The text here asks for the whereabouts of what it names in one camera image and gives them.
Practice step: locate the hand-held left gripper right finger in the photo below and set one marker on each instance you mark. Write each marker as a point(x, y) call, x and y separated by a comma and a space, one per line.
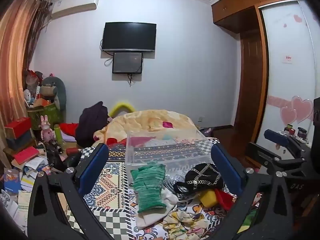
point(228, 171)

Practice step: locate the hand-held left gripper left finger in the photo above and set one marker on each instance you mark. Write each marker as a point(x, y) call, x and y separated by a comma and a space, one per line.
point(92, 171)

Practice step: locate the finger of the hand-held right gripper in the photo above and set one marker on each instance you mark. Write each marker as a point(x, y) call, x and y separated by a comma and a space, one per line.
point(275, 136)
point(262, 152)

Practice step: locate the red soft cloth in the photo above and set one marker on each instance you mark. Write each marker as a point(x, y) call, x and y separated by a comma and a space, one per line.
point(225, 200)

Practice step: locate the yellow soft cloth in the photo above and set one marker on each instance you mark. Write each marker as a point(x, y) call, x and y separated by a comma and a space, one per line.
point(208, 198)

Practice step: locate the red jar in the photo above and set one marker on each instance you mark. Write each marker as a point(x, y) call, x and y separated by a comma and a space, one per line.
point(291, 130)

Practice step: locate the small pink heart sticker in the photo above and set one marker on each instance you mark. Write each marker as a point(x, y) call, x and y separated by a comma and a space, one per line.
point(287, 115)

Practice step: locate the red cylinder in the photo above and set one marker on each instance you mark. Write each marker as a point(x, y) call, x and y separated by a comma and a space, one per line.
point(73, 151)

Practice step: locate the dark jar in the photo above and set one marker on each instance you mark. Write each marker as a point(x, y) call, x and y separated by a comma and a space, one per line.
point(302, 132)

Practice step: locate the geometric patterned blanket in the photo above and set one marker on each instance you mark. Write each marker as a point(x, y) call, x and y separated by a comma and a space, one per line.
point(112, 190)

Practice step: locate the red pillow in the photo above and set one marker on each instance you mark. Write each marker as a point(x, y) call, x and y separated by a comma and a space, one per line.
point(115, 141)

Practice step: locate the large pink heart sticker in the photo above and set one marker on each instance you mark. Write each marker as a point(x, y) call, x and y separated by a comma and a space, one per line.
point(303, 108)

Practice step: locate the pink slippers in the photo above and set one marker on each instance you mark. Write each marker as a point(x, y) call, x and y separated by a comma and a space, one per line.
point(206, 130)

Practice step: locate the dark purple jacket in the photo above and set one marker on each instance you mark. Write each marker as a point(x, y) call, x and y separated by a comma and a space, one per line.
point(91, 125)

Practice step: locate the green bottle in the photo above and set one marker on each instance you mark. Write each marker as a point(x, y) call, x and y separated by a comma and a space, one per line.
point(59, 135)

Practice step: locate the green cloth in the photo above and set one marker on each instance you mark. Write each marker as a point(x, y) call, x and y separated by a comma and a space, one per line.
point(250, 220)

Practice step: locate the silver glitter cloth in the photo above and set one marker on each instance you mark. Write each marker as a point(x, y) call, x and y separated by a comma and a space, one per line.
point(173, 178)

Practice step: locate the green knit glove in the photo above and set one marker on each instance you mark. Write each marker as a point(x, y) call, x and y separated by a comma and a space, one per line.
point(147, 187)

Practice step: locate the clear plastic storage box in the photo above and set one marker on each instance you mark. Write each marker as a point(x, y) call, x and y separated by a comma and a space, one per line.
point(170, 152)

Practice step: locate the wooden door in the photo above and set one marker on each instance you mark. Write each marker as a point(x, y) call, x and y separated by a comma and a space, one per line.
point(251, 80)

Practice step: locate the pink rabbit toy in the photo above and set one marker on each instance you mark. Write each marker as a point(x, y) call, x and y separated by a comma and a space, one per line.
point(46, 130)

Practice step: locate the red book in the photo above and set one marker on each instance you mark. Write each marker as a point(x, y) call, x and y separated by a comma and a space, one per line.
point(26, 155)

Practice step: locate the yellow floral cloth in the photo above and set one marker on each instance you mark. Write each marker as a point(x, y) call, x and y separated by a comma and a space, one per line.
point(180, 223)

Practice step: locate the green gift bag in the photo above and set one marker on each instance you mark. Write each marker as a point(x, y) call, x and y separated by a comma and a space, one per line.
point(47, 115)

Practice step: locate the yellow curved pillow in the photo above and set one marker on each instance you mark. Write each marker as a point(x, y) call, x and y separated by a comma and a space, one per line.
point(122, 106)

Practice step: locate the pile of papers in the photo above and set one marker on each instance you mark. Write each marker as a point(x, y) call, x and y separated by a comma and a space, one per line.
point(22, 200)

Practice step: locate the cream knit beanie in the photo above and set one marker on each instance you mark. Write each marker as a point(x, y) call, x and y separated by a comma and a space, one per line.
point(152, 217)

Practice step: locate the yellow fleece blanket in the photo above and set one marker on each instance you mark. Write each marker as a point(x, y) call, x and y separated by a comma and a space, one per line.
point(150, 121)

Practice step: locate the grey-blue cardboard box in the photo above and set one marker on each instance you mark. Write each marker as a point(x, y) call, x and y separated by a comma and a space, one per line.
point(21, 141)

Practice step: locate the red white sticker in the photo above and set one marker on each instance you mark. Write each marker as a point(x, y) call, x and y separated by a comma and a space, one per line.
point(288, 59)

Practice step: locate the blue booklet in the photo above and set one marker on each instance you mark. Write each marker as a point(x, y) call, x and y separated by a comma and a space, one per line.
point(11, 181)

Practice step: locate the wooden wardrobe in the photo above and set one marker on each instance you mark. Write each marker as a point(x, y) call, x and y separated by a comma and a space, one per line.
point(282, 55)

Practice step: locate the red cardboard box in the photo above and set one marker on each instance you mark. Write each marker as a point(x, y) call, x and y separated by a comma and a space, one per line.
point(18, 127)

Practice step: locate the grey plush toy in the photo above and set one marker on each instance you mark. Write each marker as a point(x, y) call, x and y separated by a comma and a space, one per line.
point(56, 90)

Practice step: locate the striped orange curtain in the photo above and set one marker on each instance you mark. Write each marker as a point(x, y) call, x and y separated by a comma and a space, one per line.
point(15, 67)

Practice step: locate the dried branches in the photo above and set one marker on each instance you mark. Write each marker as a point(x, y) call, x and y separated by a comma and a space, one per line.
point(41, 22)

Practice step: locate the white air conditioner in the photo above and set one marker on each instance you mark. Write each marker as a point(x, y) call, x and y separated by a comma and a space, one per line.
point(75, 6)

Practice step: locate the black camera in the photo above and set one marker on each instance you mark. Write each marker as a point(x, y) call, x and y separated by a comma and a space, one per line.
point(53, 155)

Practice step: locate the small black wall screen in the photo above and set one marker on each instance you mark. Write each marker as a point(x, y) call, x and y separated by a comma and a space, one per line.
point(127, 62)

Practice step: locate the wall-mounted black television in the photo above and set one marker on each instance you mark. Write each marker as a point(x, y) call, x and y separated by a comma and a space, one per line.
point(128, 36)

